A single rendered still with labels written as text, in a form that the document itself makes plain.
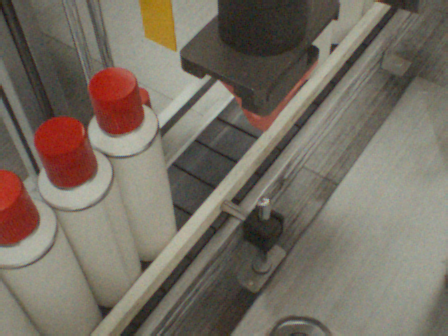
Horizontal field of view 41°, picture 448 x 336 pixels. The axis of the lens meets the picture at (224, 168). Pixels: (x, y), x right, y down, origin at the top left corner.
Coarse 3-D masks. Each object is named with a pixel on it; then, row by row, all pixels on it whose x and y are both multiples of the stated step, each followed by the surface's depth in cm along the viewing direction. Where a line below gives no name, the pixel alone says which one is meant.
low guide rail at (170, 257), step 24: (360, 24) 68; (336, 48) 66; (312, 96) 63; (288, 120) 60; (264, 144) 58; (240, 168) 57; (216, 192) 55; (192, 216) 54; (216, 216) 56; (192, 240) 53; (168, 264) 51; (144, 288) 50; (120, 312) 48
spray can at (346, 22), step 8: (344, 0) 66; (352, 0) 66; (360, 0) 67; (344, 8) 67; (352, 8) 67; (360, 8) 68; (344, 16) 68; (352, 16) 68; (360, 16) 69; (336, 24) 69; (344, 24) 69; (352, 24) 69; (336, 32) 70; (344, 32) 70; (336, 40) 70
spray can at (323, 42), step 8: (328, 24) 62; (328, 32) 63; (320, 40) 63; (328, 40) 64; (320, 48) 64; (328, 48) 65; (320, 56) 65; (328, 56) 67; (320, 64) 66; (312, 72) 67
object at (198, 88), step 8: (200, 80) 57; (208, 80) 57; (216, 80) 59; (192, 88) 57; (200, 88) 57; (208, 88) 58; (184, 96) 56; (192, 96) 56; (200, 96) 57; (176, 104) 55; (184, 104) 56; (192, 104) 57; (168, 112) 55; (176, 112) 55; (184, 112) 56; (160, 120) 54; (168, 120) 54; (176, 120) 56; (160, 128) 54; (168, 128) 55
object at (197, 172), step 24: (384, 24) 74; (360, 48) 71; (336, 72) 69; (216, 120) 65; (240, 120) 65; (192, 144) 63; (216, 144) 63; (240, 144) 63; (168, 168) 61; (192, 168) 61; (216, 168) 61; (264, 168) 61; (192, 192) 59; (240, 192) 59; (144, 264) 55; (168, 288) 54; (144, 312) 52
